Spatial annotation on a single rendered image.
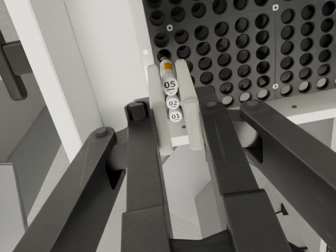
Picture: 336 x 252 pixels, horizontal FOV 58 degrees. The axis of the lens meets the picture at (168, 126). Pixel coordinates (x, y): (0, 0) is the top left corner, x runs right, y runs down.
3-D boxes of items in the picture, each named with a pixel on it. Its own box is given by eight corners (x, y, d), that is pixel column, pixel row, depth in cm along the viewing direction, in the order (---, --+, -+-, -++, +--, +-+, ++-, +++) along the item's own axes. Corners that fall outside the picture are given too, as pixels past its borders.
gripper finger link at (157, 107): (174, 155, 16) (160, 157, 16) (164, 102, 22) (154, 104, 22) (164, 105, 15) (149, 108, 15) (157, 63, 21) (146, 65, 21)
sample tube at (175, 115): (179, 101, 33) (183, 120, 29) (168, 104, 34) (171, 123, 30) (176, 91, 33) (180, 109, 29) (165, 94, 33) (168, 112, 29)
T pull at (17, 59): (17, 97, 29) (12, 104, 28) (-20, 16, 25) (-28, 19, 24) (54, 91, 29) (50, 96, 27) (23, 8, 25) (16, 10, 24)
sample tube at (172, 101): (175, 90, 33) (180, 109, 29) (164, 92, 33) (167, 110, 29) (175, 80, 32) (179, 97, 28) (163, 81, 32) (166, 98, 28)
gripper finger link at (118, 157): (160, 165, 14) (99, 176, 14) (155, 117, 19) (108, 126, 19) (154, 138, 14) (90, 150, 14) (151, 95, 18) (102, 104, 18)
